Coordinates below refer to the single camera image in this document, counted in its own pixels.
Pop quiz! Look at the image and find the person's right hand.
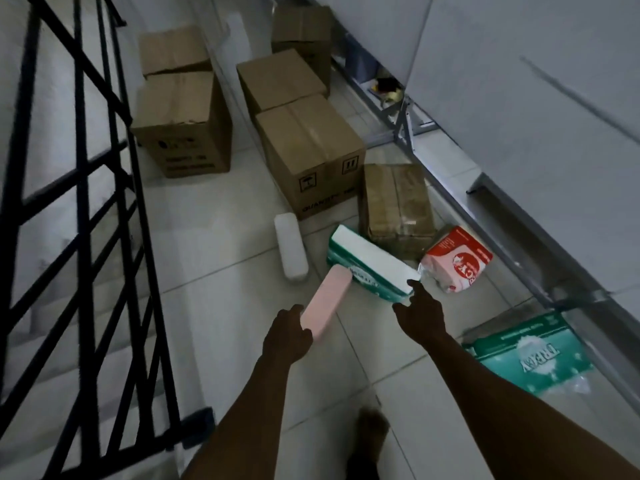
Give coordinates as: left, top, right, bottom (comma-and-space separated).
391, 279, 448, 348

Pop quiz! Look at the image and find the person's left hand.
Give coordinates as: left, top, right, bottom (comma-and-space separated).
261, 304, 314, 366

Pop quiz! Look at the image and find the pink tissue pack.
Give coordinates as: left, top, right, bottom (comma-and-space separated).
299, 264, 354, 341

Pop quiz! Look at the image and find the person's left forearm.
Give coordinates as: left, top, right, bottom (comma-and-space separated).
181, 351, 297, 480

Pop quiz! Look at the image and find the person's right forearm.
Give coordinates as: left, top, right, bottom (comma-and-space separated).
423, 332, 640, 480

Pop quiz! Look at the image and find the green and white tissue pack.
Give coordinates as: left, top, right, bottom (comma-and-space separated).
327, 225, 422, 303

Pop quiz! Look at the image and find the person's foot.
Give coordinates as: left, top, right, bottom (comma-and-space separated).
346, 407, 391, 480

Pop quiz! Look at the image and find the taped brown cardboard box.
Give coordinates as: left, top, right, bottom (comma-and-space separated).
358, 163, 437, 260

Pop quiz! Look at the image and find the large brown cardboard box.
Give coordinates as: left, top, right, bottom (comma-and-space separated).
255, 94, 367, 220
130, 71, 233, 179

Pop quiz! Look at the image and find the red and white plastic packet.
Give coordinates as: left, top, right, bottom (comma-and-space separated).
419, 225, 494, 294

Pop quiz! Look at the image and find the black metal stair railing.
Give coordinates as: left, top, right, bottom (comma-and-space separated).
0, 0, 216, 480

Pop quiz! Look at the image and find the green plastic tissue bag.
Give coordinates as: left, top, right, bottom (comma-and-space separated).
463, 312, 595, 397

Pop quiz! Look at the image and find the white panel board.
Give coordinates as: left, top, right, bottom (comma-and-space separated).
406, 0, 640, 308
309, 0, 435, 88

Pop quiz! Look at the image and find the grey metal shelf frame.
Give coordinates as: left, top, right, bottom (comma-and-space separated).
300, 0, 640, 415

